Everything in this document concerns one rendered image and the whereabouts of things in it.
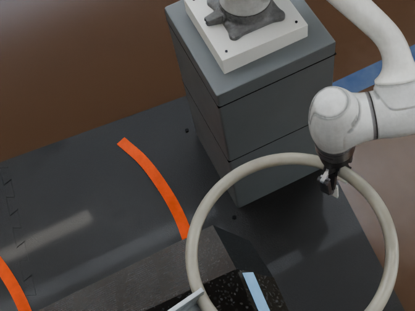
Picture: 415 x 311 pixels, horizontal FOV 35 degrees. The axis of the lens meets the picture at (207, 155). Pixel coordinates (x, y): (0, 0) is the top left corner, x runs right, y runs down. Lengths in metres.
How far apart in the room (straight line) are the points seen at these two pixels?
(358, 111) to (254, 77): 0.65
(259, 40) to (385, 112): 0.68
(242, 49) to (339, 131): 0.67
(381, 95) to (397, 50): 0.09
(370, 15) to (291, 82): 0.74
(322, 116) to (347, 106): 0.05
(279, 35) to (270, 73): 0.11
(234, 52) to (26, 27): 1.66
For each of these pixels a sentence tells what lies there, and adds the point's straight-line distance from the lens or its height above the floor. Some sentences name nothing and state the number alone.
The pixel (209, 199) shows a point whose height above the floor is 0.94.
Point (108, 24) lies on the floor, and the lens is 3.25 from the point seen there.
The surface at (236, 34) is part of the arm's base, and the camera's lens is 1.94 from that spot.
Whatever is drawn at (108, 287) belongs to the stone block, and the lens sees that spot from 1.86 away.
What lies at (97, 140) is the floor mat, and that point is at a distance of 2.86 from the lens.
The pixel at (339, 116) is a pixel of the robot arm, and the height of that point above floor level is 1.27.
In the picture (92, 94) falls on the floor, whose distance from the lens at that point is 3.02.
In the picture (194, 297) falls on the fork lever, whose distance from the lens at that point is 1.51.
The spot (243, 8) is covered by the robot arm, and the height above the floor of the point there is 0.96.
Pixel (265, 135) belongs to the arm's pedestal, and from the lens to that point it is 2.23.
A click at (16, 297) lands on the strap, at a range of 2.67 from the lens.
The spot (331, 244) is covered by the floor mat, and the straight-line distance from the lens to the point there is 2.54.
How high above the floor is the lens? 2.37
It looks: 60 degrees down
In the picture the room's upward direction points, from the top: 14 degrees counter-clockwise
